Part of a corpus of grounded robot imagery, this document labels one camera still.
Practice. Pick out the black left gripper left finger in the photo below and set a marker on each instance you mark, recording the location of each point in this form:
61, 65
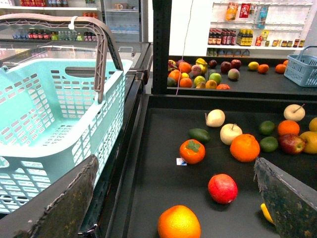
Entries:
59, 210

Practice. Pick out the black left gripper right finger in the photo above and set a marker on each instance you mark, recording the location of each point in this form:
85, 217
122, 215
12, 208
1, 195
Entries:
292, 204

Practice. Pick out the yellow lemon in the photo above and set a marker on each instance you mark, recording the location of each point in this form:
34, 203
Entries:
266, 213

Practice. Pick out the light teal shopping basket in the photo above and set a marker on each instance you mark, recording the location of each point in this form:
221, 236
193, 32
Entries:
51, 121

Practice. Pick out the red striped apple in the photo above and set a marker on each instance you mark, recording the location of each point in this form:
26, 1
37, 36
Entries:
291, 144

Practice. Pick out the green lime lower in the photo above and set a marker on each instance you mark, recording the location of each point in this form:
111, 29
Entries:
268, 144

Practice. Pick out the green lime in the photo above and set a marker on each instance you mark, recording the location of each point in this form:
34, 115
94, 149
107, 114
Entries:
268, 144
266, 127

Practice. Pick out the yellow orange apple front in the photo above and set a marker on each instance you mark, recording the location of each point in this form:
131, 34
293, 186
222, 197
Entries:
310, 139

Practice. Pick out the yellow orange apple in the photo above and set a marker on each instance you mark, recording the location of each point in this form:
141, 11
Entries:
313, 125
310, 139

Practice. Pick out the red apple front left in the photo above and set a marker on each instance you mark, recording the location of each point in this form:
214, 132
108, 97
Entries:
222, 188

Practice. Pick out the large orange centre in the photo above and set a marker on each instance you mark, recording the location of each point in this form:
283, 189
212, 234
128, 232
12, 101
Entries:
245, 148

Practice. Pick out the large orange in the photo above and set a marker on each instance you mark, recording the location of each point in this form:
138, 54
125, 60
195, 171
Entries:
245, 148
179, 222

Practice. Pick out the small orange tangerine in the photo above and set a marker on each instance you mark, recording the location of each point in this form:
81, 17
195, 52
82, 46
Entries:
288, 127

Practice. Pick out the green lime upper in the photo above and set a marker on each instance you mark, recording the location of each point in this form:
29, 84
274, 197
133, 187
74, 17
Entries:
266, 127

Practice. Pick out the yellow orange apple back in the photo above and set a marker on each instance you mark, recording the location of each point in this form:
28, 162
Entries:
313, 125

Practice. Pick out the white pear with stem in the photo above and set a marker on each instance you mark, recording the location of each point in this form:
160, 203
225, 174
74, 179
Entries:
294, 112

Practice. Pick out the white pear middle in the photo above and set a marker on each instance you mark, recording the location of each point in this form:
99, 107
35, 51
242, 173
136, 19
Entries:
229, 132

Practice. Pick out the black front display tray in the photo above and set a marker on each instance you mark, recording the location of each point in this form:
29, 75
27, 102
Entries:
151, 181

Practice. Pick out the black display tray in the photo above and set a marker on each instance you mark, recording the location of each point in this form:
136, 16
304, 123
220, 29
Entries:
151, 181
257, 78

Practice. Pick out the orange persimmon with green calyx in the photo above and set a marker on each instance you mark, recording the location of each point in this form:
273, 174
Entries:
192, 151

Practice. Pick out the large orange front left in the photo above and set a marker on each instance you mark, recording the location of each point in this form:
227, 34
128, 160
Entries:
179, 222

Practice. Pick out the white pear left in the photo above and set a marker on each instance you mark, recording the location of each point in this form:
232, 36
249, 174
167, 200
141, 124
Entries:
215, 118

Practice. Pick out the dark green avocado left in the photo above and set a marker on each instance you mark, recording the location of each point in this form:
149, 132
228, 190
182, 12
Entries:
200, 135

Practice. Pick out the white price tag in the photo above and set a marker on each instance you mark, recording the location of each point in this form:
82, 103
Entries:
181, 162

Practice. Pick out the black back display tray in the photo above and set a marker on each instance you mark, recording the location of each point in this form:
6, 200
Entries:
257, 78

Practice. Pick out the small blue basket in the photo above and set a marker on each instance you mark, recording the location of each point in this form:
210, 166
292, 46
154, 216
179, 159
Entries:
302, 69

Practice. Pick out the glass top freezer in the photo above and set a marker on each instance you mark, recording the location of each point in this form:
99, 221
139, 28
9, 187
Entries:
14, 52

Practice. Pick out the white wall shelf unit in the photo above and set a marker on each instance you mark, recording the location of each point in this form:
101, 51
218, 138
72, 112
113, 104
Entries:
261, 26

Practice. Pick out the black shelf upright post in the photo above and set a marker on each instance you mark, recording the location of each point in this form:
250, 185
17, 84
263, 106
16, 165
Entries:
161, 36

